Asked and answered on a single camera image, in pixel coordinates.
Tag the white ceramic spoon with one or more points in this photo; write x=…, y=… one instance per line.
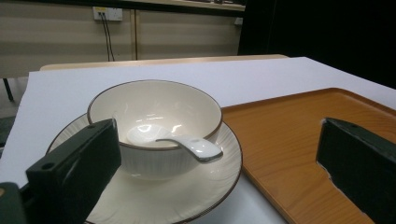
x=199, y=148

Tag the wooden tray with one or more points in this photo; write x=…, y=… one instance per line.
x=289, y=149

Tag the beige wooden table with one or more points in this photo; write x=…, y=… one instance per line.
x=155, y=62

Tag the black table leg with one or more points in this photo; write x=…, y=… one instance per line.
x=8, y=89

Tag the white ceramic bowl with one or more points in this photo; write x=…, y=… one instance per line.
x=162, y=105

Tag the white ceramic plate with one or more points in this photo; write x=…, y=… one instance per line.
x=174, y=199

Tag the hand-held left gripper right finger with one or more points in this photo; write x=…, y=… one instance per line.
x=358, y=155

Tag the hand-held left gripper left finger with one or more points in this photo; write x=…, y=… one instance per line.
x=73, y=168

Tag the white wall socket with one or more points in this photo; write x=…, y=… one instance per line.
x=107, y=13

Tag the white board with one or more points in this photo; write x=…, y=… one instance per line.
x=186, y=77

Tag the black curtain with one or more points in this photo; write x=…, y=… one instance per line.
x=320, y=34

